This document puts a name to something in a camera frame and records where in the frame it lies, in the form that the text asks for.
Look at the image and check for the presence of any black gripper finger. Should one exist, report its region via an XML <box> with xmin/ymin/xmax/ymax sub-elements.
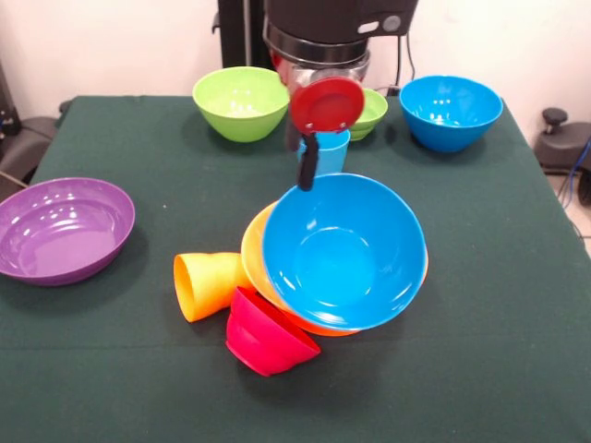
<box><xmin>284</xmin><ymin>114</ymin><xmax>304</xmax><ymax>152</ymax></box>
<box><xmin>296</xmin><ymin>131</ymin><xmax>321</xmax><ymax>193</ymax></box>

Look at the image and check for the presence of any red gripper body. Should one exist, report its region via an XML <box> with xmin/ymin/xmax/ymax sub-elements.
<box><xmin>270</xmin><ymin>48</ymin><xmax>367</xmax><ymax>136</ymax></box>

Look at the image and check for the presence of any blue plastic cup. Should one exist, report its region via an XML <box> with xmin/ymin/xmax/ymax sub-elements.
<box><xmin>296</xmin><ymin>128</ymin><xmax>352</xmax><ymax>176</ymax></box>

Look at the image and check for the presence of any blue plastic bowl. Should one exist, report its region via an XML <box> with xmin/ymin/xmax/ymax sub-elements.
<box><xmin>398</xmin><ymin>75</ymin><xmax>504</xmax><ymax>154</ymax></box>
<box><xmin>261</xmin><ymin>173</ymin><xmax>428</xmax><ymax>332</ymax></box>

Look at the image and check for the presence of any large yellow-orange bowl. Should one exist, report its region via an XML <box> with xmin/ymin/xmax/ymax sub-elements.
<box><xmin>240</xmin><ymin>201</ymin><xmax>429</xmax><ymax>337</ymax></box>

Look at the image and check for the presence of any orange plastic cup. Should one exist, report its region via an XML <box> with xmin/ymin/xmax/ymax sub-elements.
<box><xmin>173</xmin><ymin>251</ymin><xmax>255</xmax><ymax>323</ymax></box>

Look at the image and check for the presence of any small pink-red bowl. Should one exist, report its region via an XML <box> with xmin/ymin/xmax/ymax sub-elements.
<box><xmin>224</xmin><ymin>284</ymin><xmax>321</xmax><ymax>377</ymax></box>

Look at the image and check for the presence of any small green bowl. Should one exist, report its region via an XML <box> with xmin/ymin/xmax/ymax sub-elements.
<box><xmin>348</xmin><ymin>87</ymin><xmax>390</xmax><ymax>142</ymax></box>

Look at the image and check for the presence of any large green bowl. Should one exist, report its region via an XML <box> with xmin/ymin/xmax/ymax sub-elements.
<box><xmin>191</xmin><ymin>66</ymin><xmax>293</xmax><ymax>143</ymax></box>

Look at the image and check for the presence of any dark grey stand foot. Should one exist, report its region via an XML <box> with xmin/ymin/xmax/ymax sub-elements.
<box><xmin>0</xmin><ymin>108</ymin><xmax>70</xmax><ymax>190</ymax></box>
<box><xmin>534</xmin><ymin>107</ymin><xmax>591</xmax><ymax>174</ymax></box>

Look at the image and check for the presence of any dark green tablecloth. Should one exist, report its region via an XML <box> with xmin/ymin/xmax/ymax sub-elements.
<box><xmin>0</xmin><ymin>94</ymin><xmax>591</xmax><ymax>443</ymax></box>

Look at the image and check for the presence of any purple shallow bowl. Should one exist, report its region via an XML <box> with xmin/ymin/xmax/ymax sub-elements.
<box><xmin>0</xmin><ymin>177</ymin><xmax>137</xmax><ymax>287</ymax></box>

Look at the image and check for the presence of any black wall cable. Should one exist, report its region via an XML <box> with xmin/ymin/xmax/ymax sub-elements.
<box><xmin>395</xmin><ymin>30</ymin><xmax>416</xmax><ymax>80</ymax></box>

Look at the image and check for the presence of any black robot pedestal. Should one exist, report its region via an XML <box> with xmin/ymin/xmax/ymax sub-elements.
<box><xmin>211</xmin><ymin>0</ymin><xmax>278</xmax><ymax>73</ymax></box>

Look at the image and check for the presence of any blue floor cable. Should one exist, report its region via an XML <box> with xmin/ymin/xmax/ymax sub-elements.
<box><xmin>557</xmin><ymin>138</ymin><xmax>591</xmax><ymax>211</ymax></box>

